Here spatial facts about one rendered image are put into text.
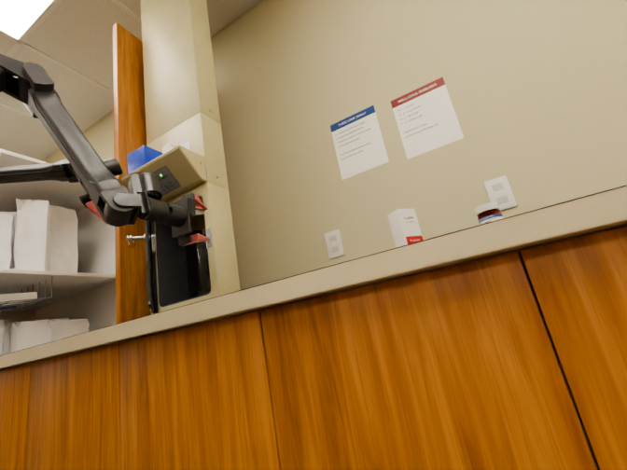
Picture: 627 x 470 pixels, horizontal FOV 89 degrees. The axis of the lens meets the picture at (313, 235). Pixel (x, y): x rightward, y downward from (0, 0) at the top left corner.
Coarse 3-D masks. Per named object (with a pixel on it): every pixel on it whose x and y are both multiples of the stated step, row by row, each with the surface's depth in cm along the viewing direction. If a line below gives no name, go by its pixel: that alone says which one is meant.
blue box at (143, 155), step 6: (138, 150) 120; (144, 150) 118; (150, 150) 121; (156, 150) 123; (132, 156) 121; (138, 156) 119; (144, 156) 118; (150, 156) 120; (156, 156) 122; (132, 162) 120; (138, 162) 118; (144, 162) 117; (132, 168) 119
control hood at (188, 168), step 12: (168, 156) 110; (180, 156) 109; (192, 156) 112; (144, 168) 115; (156, 168) 114; (168, 168) 113; (180, 168) 112; (192, 168) 111; (204, 168) 116; (180, 180) 115; (192, 180) 114; (204, 180) 114; (180, 192) 120
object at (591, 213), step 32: (608, 192) 38; (512, 224) 42; (544, 224) 41; (576, 224) 39; (608, 224) 38; (384, 256) 50; (416, 256) 47; (448, 256) 45; (480, 256) 46; (256, 288) 60; (288, 288) 57; (320, 288) 54; (160, 320) 71; (192, 320) 67; (32, 352) 95; (64, 352) 87
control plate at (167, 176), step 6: (162, 168) 114; (156, 174) 116; (162, 174) 115; (168, 174) 115; (162, 180) 117; (168, 180) 116; (174, 180) 115; (162, 186) 118; (168, 186) 117; (174, 186) 117; (180, 186) 116; (162, 192) 120; (168, 192) 119
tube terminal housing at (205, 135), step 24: (192, 120) 124; (192, 144) 122; (216, 144) 126; (216, 168) 122; (192, 192) 118; (216, 192) 118; (216, 216) 114; (216, 240) 111; (216, 264) 107; (216, 288) 105
